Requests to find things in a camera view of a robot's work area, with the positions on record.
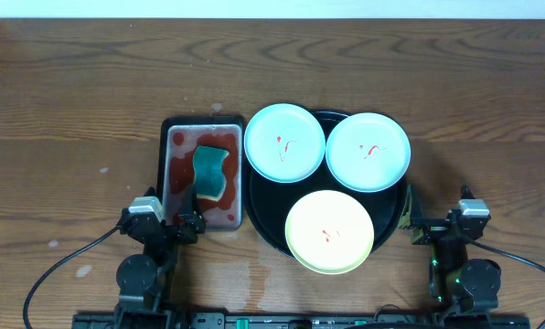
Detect rectangular tray with red water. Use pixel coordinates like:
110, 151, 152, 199
156, 116, 243, 231

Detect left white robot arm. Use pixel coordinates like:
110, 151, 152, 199
113, 186, 206, 329

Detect light blue plate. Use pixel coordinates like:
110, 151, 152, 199
326, 112, 411, 193
244, 103, 326, 184

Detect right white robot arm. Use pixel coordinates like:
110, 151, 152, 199
399, 186, 501, 328

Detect round black serving tray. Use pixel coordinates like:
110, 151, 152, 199
242, 111, 407, 256

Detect green and yellow sponge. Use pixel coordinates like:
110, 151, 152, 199
192, 146, 229, 201

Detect left black cable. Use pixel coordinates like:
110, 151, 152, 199
22, 226, 123, 329

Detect yellow plate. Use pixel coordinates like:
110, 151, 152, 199
284, 190, 375, 275

